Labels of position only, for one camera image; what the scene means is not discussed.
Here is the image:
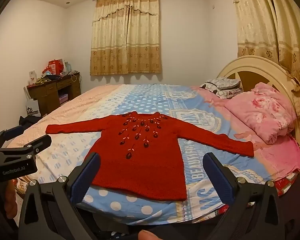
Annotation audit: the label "pile of dark clothes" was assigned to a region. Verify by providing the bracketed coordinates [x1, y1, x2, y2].
[19, 116, 40, 128]

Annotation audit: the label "person's right hand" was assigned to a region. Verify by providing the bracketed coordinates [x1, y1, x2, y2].
[137, 229, 163, 240]

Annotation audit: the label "grey patterned pillow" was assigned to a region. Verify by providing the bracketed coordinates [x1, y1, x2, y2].
[206, 77, 241, 90]

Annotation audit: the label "long beige patterned curtain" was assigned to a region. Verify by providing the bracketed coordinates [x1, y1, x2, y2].
[227, 0, 300, 128]

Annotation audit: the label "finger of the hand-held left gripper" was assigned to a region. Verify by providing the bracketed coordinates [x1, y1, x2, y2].
[0, 126, 24, 148]
[0, 134, 52, 164]

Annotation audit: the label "red bags on desk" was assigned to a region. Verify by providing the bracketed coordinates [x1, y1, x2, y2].
[48, 59, 64, 75]

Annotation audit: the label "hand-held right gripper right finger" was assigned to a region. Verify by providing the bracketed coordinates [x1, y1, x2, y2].
[203, 152, 282, 240]

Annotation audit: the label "pink pillow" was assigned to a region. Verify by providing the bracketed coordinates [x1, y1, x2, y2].
[224, 82, 297, 144]

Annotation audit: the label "red knitted sweater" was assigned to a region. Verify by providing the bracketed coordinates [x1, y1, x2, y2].
[45, 111, 255, 202]

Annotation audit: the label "bed with polka-dot cover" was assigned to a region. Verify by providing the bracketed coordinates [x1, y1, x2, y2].
[7, 84, 300, 225]

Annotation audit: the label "person's left hand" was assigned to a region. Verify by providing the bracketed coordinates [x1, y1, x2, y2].
[4, 180, 18, 221]

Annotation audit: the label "cream wooden headboard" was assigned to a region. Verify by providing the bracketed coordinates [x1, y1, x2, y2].
[216, 56, 300, 155]

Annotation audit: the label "white paper bag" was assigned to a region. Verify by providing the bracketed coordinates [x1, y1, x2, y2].
[25, 97, 42, 117]

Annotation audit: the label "dark wooden desk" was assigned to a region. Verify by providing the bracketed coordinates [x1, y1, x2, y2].
[24, 72, 81, 117]

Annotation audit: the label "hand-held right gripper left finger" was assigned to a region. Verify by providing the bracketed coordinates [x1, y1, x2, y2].
[19, 152, 101, 240]

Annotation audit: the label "short beige window curtain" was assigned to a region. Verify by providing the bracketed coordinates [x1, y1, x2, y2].
[90, 0, 162, 75]

